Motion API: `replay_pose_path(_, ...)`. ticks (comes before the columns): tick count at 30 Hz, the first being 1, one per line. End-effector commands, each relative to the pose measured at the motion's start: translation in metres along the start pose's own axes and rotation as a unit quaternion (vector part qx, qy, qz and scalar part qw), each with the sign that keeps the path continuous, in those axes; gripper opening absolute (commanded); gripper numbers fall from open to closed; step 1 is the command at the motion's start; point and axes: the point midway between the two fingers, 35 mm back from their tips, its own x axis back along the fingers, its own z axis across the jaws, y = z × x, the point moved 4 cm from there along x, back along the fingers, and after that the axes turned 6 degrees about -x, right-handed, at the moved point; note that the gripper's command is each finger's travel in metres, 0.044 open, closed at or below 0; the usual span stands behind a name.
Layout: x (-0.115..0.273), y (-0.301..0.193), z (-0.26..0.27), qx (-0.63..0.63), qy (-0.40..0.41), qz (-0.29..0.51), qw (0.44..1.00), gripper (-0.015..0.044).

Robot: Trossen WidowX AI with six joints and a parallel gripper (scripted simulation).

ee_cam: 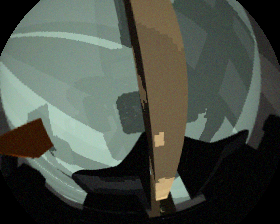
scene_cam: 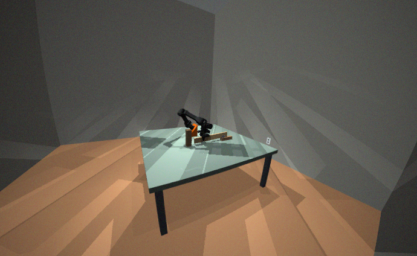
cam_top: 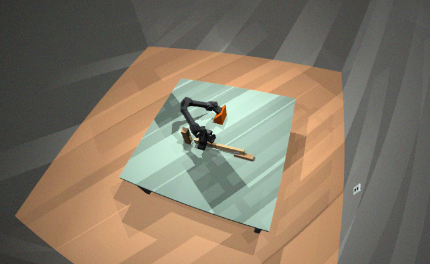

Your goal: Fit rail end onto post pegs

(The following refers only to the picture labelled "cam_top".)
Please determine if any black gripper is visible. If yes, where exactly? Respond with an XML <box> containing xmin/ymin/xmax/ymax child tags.
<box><xmin>198</xmin><ymin>129</ymin><xmax>213</xmax><ymax>150</ymax></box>

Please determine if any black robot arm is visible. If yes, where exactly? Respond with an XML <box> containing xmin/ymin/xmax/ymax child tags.
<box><xmin>181</xmin><ymin>97</ymin><xmax>223</xmax><ymax>146</ymax></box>

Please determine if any long tan wooden rail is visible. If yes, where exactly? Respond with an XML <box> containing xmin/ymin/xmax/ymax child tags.
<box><xmin>194</xmin><ymin>138</ymin><xmax>245</xmax><ymax>156</ymax></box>

